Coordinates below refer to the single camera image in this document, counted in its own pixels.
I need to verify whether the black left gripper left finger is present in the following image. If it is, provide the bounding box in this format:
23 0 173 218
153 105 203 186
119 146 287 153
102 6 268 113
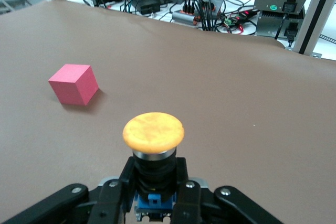
0 157 136 224

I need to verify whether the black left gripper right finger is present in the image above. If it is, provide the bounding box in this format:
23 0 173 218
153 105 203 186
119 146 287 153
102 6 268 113
172 157 286 224

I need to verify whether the orange-capped push button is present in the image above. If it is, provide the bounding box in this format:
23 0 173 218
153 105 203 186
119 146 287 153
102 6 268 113
122 112 185 218

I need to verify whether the brown table mat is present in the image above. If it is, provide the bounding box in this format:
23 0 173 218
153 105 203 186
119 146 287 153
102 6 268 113
0 0 336 224

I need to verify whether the pink foam cube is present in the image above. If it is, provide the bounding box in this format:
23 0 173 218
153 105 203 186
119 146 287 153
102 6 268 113
48 63 100 106

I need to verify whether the grey USB hub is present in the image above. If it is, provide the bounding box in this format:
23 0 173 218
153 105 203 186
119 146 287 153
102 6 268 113
171 10 201 26

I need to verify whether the small finned power supply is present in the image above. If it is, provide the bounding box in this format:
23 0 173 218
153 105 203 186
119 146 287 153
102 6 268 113
255 8 307 39

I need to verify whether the small black power adapter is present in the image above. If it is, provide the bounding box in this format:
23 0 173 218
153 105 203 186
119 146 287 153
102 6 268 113
138 1 161 15

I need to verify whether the dark hub with orange ports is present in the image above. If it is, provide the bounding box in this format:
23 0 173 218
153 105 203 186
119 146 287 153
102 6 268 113
206 0 227 17

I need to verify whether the black power cord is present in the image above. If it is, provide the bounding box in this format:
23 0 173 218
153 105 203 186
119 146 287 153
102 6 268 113
274 15 297 49

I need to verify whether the aluminium camera post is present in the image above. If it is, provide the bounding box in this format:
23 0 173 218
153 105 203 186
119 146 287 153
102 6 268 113
284 0 336 59

